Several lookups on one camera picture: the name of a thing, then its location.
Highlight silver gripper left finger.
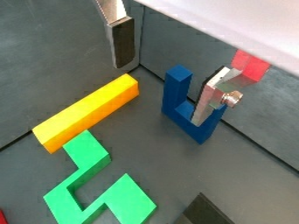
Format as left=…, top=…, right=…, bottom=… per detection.
left=93, top=0, right=136, bottom=68

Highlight green zigzag block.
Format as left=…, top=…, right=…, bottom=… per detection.
left=41, top=129, right=158, bottom=224

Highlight red puzzle board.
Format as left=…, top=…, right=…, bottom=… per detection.
left=0, top=210, right=8, bottom=224

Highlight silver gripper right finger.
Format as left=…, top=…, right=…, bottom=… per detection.
left=191, top=67, right=243, bottom=126

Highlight red block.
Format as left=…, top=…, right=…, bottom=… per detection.
left=231, top=50, right=270, bottom=82

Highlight blue U-shaped block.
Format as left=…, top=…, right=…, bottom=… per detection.
left=162, top=65, right=227, bottom=144

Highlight black object at bottom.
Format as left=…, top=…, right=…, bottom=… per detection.
left=174, top=193, right=235, bottom=224

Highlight yellow rectangular block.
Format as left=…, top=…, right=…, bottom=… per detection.
left=32, top=73, right=139, bottom=154

